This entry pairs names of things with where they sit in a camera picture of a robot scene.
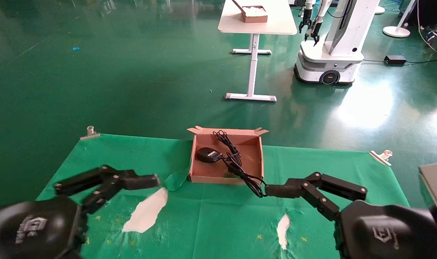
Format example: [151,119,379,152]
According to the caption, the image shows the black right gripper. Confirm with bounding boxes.
[265,172,437,259]

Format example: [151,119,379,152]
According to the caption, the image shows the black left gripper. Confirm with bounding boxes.
[0,165,160,259]

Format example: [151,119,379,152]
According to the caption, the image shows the black puck with cable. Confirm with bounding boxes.
[197,147,266,197]

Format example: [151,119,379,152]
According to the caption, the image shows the open brown cardboard box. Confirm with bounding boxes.
[187,126,269,185]

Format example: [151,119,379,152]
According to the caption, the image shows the small brown cardboard box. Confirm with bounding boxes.
[232,0,269,23]

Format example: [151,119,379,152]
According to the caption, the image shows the silver metal binder clip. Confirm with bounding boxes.
[370,150,394,167]
[80,125,100,140]

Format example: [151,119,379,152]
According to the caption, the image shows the green felt tablecloth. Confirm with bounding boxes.
[37,134,408,259]

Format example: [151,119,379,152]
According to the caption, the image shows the white wheeled background robot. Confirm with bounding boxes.
[294,0,381,85]

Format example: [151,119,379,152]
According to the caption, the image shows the black power adapter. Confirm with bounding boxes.
[384,55,407,65]

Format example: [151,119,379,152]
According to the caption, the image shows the white floor stand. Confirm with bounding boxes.
[383,0,418,38]

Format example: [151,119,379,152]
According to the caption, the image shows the white filling material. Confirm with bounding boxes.
[242,5,267,16]

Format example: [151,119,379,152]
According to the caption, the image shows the black adapter floor cable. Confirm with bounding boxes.
[362,47,437,66]

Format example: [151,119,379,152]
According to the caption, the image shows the white pedestal table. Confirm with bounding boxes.
[218,0,298,103]

